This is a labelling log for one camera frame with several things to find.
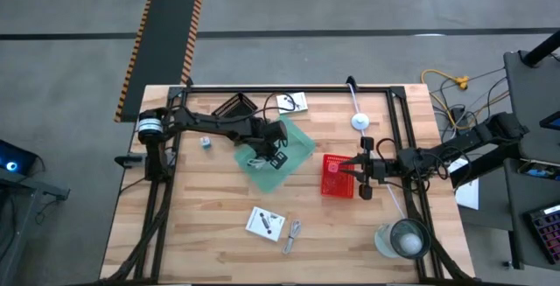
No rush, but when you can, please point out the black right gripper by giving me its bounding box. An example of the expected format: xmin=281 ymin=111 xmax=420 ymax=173
xmin=339 ymin=136 xmax=397 ymax=201

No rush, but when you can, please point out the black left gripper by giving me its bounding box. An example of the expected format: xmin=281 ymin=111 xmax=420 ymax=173
xmin=248 ymin=119 xmax=290 ymax=171

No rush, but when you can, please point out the white green-edged product box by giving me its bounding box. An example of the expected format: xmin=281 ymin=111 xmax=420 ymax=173
xmin=276 ymin=92 xmax=309 ymax=115
xmin=245 ymin=206 xmax=287 ymax=242

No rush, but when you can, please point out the teal translucent plastic bin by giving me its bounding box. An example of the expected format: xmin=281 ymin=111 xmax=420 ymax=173
xmin=234 ymin=115 xmax=317 ymax=194

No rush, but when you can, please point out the red plastic mesh basket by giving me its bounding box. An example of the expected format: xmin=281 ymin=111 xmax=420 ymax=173
xmin=319 ymin=153 xmax=356 ymax=199

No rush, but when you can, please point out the black plastic mesh basket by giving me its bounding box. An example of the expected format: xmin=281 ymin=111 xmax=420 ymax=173
xmin=211 ymin=92 xmax=259 ymax=119

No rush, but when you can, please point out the clear round container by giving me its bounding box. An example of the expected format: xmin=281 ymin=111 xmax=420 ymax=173
xmin=374 ymin=219 xmax=433 ymax=264

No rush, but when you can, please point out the black power adapter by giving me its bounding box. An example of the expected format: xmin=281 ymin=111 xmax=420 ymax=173
xmin=450 ymin=106 xmax=473 ymax=139

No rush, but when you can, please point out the white paper sheet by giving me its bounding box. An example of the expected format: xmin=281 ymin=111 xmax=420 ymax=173
xmin=446 ymin=158 xmax=480 ymax=211

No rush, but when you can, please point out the black support beam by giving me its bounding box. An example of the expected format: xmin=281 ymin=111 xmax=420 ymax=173
xmin=450 ymin=139 xmax=522 ymax=190

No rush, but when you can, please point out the black hazard-striped floor mat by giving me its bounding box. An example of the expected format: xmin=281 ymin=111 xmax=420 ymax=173
xmin=114 ymin=0 xmax=206 ymax=123

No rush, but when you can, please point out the grey desk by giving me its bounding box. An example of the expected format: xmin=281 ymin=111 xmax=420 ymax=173
xmin=502 ymin=49 xmax=560 ymax=164

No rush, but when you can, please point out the black keyboard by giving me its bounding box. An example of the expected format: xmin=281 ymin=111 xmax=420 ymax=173
xmin=523 ymin=204 xmax=560 ymax=265

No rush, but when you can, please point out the black round pole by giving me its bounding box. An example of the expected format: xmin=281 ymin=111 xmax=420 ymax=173
xmin=520 ymin=30 xmax=560 ymax=68

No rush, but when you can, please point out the computer with blue light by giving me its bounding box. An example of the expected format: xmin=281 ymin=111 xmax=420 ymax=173
xmin=0 ymin=139 xmax=39 ymax=178

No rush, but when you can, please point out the grey equipment stand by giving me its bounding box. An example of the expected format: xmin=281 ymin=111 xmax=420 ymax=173
xmin=0 ymin=176 xmax=71 ymax=286

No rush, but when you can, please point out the white round cord switch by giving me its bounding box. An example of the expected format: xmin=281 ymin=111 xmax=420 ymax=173
xmin=349 ymin=113 xmax=371 ymax=132

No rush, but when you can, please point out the white lamp cord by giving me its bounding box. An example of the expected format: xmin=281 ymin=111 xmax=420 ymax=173
xmin=347 ymin=83 xmax=403 ymax=222

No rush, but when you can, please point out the black aluminium table frame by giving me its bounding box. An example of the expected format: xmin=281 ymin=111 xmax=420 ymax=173
xmin=102 ymin=75 xmax=476 ymax=286

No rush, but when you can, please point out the yellow extension cable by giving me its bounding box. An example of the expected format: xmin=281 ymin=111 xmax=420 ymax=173
xmin=420 ymin=68 xmax=512 ymax=132

